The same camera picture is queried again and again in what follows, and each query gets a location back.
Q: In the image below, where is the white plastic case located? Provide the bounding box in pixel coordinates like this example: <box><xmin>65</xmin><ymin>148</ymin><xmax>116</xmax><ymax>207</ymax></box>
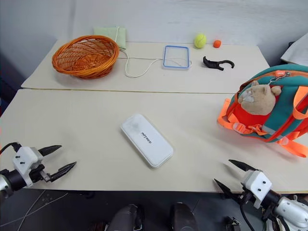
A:
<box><xmin>120</xmin><ymin>113</ymin><xmax>174</xmax><ymax>169</ymax></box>

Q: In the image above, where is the thin white floor string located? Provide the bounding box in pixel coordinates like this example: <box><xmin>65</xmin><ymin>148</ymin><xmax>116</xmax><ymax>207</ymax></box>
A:
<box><xmin>0</xmin><ymin>190</ymin><xmax>69</xmax><ymax>229</ymax></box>

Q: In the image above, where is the white cord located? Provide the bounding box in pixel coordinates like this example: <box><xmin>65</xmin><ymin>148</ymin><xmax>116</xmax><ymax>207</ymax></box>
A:
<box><xmin>115</xmin><ymin>26</ymin><xmax>193</xmax><ymax>78</ymax></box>

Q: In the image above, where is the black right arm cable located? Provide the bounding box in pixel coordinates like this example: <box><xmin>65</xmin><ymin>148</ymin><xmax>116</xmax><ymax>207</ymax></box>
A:
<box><xmin>239</xmin><ymin>202</ymin><xmax>251</xmax><ymax>231</ymax></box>

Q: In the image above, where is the yellow tennis ball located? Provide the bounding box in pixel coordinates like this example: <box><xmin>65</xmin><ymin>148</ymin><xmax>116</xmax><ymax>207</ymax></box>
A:
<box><xmin>193</xmin><ymin>33</ymin><xmax>207</xmax><ymax>49</ymax></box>

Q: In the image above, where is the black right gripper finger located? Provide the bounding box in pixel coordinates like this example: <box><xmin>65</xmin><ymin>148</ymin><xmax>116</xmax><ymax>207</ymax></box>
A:
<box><xmin>213</xmin><ymin>178</ymin><xmax>241</xmax><ymax>202</ymax></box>
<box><xmin>228</xmin><ymin>159</ymin><xmax>259</xmax><ymax>172</ymax></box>

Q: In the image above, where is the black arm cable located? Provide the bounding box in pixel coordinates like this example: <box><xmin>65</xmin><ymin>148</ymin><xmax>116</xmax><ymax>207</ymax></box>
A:
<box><xmin>239</xmin><ymin>202</ymin><xmax>251</xmax><ymax>231</ymax></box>
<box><xmin>0</xmin><ymin>142</ymin><xmax>20</xmax><ymax>156</ymax></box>

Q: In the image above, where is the beige plush animal keychain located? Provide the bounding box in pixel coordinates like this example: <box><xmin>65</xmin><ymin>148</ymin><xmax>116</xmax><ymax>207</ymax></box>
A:
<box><xmin>238</xmin><ymin>80</ymin><xmax>282</xmax><ymax>115</ymax></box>

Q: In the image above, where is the dark rounded shape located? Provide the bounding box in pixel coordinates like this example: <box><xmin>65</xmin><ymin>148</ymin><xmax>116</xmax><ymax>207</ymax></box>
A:
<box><xmin>105</xmin><ymin>204</ymin><xmax>145</xmax><ymax>231</ymax></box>

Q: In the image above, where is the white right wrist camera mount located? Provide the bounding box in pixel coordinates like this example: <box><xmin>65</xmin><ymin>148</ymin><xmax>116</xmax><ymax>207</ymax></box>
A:
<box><xmin>241</xmin><ymin>170</ymin><xmax>273</xmax><ymax>209</ymax></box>

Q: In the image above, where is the black plastic hook clip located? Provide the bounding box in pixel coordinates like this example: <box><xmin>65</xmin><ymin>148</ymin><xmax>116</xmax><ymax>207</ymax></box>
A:
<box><xmin>202</xmin><ymin>56</ymin><xmax>235</xmax><ymax>72</ymax></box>

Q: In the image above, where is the white sheet object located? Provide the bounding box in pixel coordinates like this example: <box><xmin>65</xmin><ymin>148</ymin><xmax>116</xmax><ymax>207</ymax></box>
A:
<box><xmin>280</xmin><ymin>32</ymin><xmax>308</xmax><ymax>66</ymax></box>

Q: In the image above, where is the teal and orange backpack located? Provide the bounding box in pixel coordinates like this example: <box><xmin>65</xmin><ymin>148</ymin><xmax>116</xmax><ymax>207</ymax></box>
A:
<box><xmin>217</xmin><ymin>64</ymin><xmax>308</xmax><ymax>158</ymax></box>

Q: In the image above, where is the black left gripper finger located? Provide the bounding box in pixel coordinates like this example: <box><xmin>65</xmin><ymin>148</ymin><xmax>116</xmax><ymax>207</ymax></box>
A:
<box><xmin>49</xmin><ymin>161</ymin><xmax>77</xmax><ymax>182</ymax></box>
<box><xmin>38</xmin><ymin>145</ymin><xmax>63</xmax><ymax>156</ymax></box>

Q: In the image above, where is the orange wicker basket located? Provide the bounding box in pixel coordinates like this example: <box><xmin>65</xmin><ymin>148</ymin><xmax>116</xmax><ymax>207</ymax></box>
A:
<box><xmin>51</xmin><ymin>35</ymin><xmax>120</xmax><ymax>80</ymax></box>

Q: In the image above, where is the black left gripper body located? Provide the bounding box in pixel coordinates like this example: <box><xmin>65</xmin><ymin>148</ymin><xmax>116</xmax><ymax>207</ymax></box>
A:
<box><xmin>28</xmin><ymin>164</ymin><xmax>51</xmax><ymax>184</ymax></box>

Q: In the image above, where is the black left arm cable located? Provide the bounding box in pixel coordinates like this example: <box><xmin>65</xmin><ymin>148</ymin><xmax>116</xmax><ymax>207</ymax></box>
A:
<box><xmin>0</xmin><ymin>142</ymin><xmax>20</xmax><ymax>156</ymax></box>

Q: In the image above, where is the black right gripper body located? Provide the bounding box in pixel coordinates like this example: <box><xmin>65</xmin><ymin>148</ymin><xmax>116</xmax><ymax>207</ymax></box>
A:
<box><xmin>237</xmin><ymin>183</ymin><xmax>256</xmax><ymax>205</ymax></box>

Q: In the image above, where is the clear lid with blue rim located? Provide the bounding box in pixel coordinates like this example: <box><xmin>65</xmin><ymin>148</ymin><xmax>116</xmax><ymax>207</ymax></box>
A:
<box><xmin>161</xmin><ymin>45</ymin><xmax>193</xmax><ymax>71</ymax></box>

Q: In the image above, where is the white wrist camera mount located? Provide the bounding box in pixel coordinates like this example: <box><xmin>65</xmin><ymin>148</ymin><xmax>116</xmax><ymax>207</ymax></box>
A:
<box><xmin>241</xmin><ymin>170</ymin><xmax>273</xmax><ymax>209</ymax></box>
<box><xmin>12</xmin><ymin>146</ymin><xmax>45</xmax><ymax>188</ymax></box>

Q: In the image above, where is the light green cloth pouch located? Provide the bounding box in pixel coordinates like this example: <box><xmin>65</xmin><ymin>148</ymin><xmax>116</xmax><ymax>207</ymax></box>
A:
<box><xmin>93</xmin><ymin>26</ymin><xmax>128</xmax><ymax>50</ymax></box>

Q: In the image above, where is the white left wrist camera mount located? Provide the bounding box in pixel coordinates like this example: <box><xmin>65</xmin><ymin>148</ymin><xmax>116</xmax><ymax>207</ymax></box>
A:
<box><xmin>12</xmin><ymin>146</ymin><xmax>45</xmax><ymax>188</ymax></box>

